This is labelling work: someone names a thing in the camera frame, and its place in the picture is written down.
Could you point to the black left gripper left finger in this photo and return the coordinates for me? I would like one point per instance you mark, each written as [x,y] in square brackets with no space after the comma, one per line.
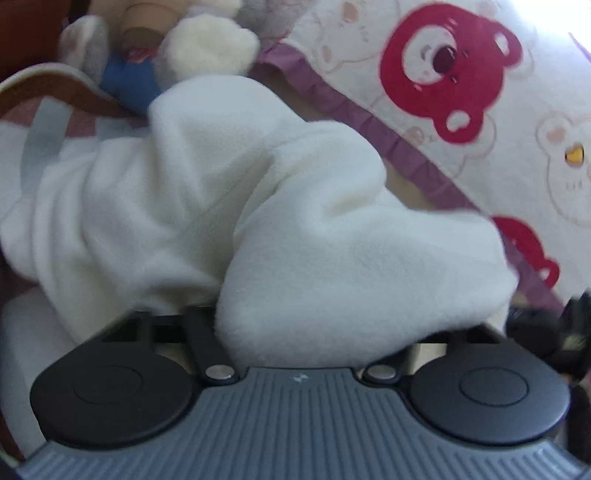
[192,329]

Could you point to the bear print bed quilt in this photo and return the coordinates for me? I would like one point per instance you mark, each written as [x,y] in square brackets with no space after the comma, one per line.
[481,104]

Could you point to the checkered pink grey rug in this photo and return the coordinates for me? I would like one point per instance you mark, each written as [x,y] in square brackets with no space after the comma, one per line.
[48,113]

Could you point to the grey rabbit plush toy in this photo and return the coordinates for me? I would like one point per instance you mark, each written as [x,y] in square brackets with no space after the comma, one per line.
[135,50]

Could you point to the white fleece garment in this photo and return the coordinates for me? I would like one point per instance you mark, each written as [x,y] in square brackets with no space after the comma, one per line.
[286,226]

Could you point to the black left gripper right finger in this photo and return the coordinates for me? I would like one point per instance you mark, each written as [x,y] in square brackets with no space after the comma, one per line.
[393,368]

